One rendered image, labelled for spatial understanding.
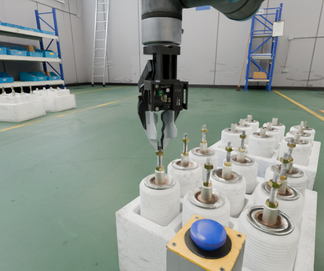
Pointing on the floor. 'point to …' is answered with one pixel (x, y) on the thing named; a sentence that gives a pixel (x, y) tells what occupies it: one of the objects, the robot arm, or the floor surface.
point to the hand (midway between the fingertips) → (159, 143)
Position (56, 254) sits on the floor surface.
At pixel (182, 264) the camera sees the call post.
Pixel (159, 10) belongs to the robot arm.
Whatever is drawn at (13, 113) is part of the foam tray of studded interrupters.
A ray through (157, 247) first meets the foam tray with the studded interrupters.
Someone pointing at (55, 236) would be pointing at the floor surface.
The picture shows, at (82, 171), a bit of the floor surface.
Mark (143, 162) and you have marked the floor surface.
